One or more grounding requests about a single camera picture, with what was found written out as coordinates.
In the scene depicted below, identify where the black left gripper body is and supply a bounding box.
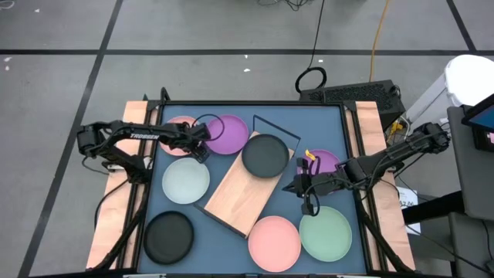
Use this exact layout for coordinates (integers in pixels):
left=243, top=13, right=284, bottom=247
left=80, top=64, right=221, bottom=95
left=175, top=124, right=212, bottom=164

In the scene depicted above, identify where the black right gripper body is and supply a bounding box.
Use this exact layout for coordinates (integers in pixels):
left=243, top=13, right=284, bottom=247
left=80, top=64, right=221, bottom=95
left=297, top=156, right=349, bottom=217

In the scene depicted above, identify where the pink round plate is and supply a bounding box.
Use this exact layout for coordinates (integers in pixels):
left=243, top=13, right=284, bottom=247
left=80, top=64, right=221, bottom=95
left=158, top=115, right=201, bottom=158
left=247, top=215, right=303, bottom=273

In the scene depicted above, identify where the purple round plate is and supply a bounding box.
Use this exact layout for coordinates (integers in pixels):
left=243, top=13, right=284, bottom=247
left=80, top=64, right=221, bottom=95
left=204, top=114, right=250, bottom=156
left=296, top=148, right=341, bottom=177

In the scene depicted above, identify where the black round plate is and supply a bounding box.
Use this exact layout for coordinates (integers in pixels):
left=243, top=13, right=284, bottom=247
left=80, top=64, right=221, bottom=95
left=241, top=133, right=290, bottom=179
left=143, top=210, right=195, bottom=266

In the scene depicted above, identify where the white round plate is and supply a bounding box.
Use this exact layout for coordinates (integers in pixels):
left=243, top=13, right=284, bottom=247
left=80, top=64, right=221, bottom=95
left=161, top=157, right=211, bottom=205

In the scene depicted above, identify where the green round plate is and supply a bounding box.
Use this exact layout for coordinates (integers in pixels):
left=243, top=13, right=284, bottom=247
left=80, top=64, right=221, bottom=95
left=299, top=205, right=354, bottom=263

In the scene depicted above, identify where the wooden dish rack tray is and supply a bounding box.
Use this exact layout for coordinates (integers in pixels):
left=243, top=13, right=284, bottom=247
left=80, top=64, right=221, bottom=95
left=193, top=114, right=302, bottom=240

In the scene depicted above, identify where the wooden side board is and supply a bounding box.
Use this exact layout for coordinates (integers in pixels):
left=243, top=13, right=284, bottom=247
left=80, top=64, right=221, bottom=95
left=85, top=100, right=160, bottom=270
left=345, top=100, right=417, bottom=271

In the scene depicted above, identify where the white paper sheet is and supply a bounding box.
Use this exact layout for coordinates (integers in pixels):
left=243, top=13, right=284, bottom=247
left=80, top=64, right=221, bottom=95
left=395, top=186, right=422, bottom=236

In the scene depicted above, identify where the black computer case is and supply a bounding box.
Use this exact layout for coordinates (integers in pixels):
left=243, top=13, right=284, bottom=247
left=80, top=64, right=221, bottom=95
left=299, top=79, right=406, bottom=131

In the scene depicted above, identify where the grey cart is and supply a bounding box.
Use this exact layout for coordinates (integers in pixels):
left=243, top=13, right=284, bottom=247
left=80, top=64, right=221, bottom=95
left=447, top=106, right=494, bottom=278

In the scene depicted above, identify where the small black device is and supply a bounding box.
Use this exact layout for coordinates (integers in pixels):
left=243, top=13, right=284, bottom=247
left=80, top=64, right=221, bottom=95
left=472, top=127, right=494, bottom=152

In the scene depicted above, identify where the tablet screen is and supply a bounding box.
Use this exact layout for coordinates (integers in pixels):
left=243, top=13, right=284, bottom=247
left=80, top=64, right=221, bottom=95
left=461, top=92, right=494, bottom=132

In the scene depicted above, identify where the white cylindrical bin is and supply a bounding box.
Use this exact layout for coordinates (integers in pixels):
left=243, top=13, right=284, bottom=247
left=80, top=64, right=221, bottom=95
left=404, top=53, right=494, bottom=150

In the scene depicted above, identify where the black table frame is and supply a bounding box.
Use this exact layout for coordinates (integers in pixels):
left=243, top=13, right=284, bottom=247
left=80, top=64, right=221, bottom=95
left=86, top=86, right=416, bottom=278

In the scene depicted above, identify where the black hanging cable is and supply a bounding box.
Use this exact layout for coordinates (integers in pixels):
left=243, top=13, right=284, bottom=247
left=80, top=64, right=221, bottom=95
left=294, top=0, right=328, bottom=95

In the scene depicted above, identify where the yellow hanging cable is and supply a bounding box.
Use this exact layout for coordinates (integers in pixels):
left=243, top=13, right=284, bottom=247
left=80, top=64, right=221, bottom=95
left=368, top=0, right=391, bottom=83

